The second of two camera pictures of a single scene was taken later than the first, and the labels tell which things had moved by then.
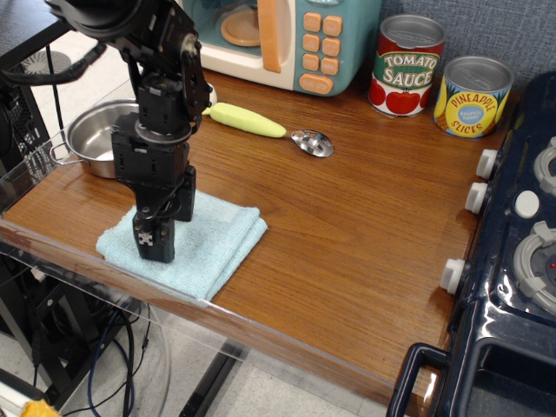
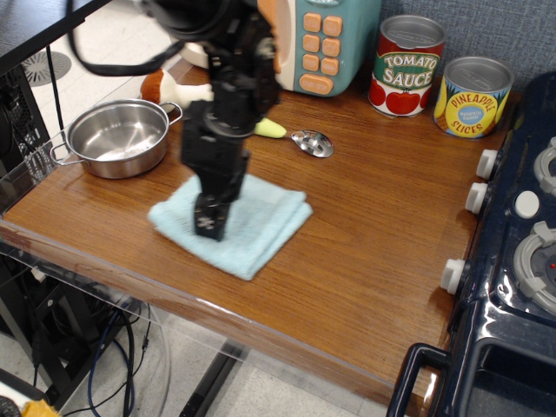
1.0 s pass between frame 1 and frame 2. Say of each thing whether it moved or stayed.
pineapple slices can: stayed
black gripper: moved
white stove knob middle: stayed
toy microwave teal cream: stayed
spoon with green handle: stayed
